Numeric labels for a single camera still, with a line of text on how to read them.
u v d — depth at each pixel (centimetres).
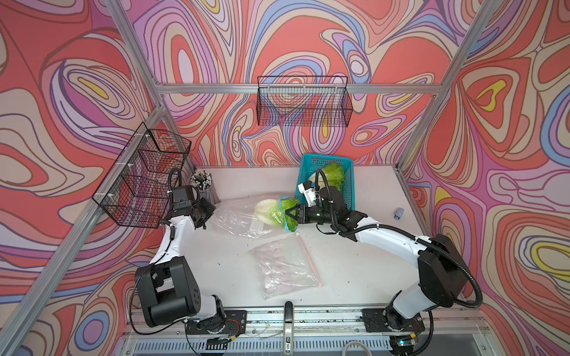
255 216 84
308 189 73
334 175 105
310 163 116
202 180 91
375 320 73
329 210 64
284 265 84
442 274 43
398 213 99
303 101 96
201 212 73
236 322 73
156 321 42
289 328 69
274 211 78
